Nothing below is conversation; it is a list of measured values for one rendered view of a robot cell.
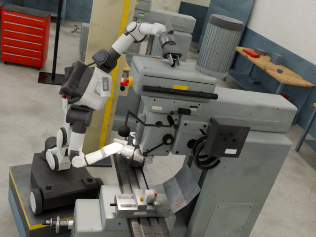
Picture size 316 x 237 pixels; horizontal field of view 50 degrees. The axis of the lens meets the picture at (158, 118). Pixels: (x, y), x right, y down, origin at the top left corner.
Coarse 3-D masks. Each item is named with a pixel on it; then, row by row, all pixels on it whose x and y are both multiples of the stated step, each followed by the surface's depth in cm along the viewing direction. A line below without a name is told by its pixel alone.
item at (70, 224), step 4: (52, 220) 230; (56, 220) 231; (68, 220) 238; (72, 220) 236; (56, 224) 230; (60, 224) 234; (64, 224) 235; (68, 224) 235; (72, 224) 234; (52, 228) 235; (56, 228) 229; (68, 228) 234; (56, 232) 231
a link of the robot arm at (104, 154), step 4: (112, 144) 221; (116, 144) 221; (104, 148) 220; (108, 148) 220; (112, 148) 220; (116, 148) 220; (104, 152) 220; (108, 152) 220; (112, 152) 220; (116, 152) 222; (104, 156) 221
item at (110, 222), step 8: (104, 192) 241; (112, 192) 243; (120, 192) 245; (104, 200) 234; (112, 200) 236; (104, 208) 228; (112, 208) 229; (104, 216) 224; (112, 216) 222; (104, 224) 223; (112, 224) 224; (120, 224) 225; (168, 224) 236
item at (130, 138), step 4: (132, 132) 270; (128, 136) 266; (132, 136) 265; (128, 140) 265; (132, 140) 262; (128, 144) 265; (132, 144) 257; (136, 148) 255; (128, 160) 264; (132, 160) 259; (128, 164) 263; (132, 164) 261; (136, 164) 263; (140, 164) 264
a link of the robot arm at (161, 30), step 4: (164, 20) 202; (168, 20) 201; (156, 24) 200; (160, 24) 200; (168, 24) 200; (152, 28) 203; (156, 28) 200; (160, 28) 200; (164, 28) 201; (168, 28) 199; (172, 28) 199; (156, 32) 200; (160, 32) 201; (164, 32) 200; (168, 32) 199; (172, 32) 200; (160, 36) 199; (164, 36) 198
